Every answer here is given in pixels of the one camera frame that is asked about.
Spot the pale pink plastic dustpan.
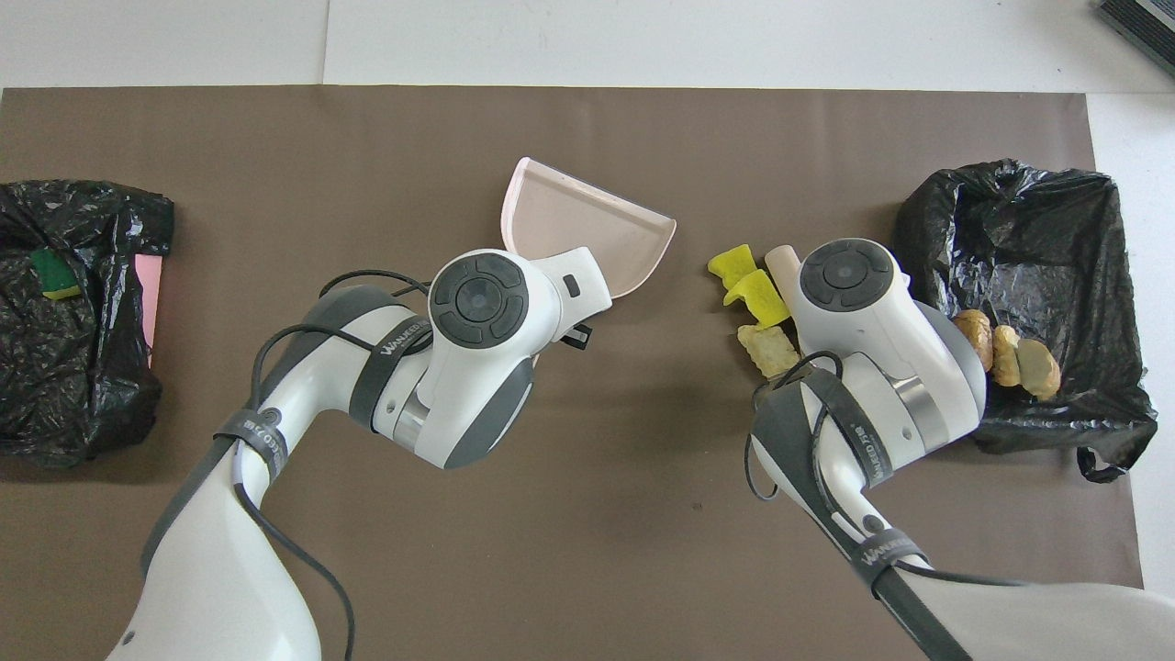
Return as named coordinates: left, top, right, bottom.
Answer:
left=500, top=157, right=677, bottom=299

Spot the small yellow sponge piece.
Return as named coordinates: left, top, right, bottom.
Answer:
left=708, top=244, right=759, bottom=287

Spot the large yellow sponge piece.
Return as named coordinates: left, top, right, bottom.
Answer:
left=723, top=270, right=792, bottom=330

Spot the pale beige sponge piece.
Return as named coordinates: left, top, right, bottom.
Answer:
left=737, top=323, right=801, bottom=379

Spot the pale handled black bristle brush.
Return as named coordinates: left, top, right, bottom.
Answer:
left=765, top=244, right=809, bottom=304

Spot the brown bread roll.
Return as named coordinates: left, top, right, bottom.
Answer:
left=953, top=309, right=994, bottom=373

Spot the striped toy croissant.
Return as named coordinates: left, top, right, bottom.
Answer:
left=1015, top=339, right=1062, bottom=402
left=992, top=325, right=1022, bottom=387

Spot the pink plastic bin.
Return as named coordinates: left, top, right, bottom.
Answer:
left=134, top=254, right=163, bottom=370

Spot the black trash bag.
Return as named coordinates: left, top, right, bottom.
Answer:
left=892, top=159, right=1159, bottom=485
left=0, top=180, right=175, bottom=469

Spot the brown paper table mat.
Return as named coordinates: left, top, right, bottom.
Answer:
left=0, top=85, right=1150, bottom=661

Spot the green and yellow sponge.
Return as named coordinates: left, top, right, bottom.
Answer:
left=30, top=248, right=84, bottom=301

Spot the dark grey ribbed box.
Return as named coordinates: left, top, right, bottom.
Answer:
left=1092, top=0, right=1175, bottom=76

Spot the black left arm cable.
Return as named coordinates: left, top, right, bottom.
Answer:
left=234, top=269, right=432, bottom=661

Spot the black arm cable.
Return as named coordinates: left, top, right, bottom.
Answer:
left=745, top=353, right=1029, bottom=588
left=234, top=269, right=432, bottom=661

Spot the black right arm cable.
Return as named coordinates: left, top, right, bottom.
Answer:
left=745, top=353, right=1029, bottom=588

